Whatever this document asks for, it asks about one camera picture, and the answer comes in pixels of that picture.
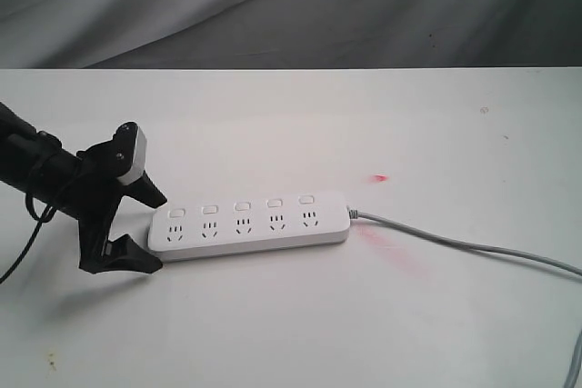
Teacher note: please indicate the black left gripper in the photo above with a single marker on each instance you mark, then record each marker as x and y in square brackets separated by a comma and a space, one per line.
[98, 195]

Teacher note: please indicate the white five-outlet power strip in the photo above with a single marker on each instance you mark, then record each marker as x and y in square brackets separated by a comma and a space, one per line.
[196, 229]

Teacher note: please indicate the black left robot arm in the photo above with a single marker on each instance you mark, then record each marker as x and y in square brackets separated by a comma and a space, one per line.
[36, 164]

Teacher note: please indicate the grey backdrop cloth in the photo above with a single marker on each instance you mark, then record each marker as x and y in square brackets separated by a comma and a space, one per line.
[289, 34]

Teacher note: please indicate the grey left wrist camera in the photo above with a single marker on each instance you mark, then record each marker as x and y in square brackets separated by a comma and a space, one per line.
[130, 153]

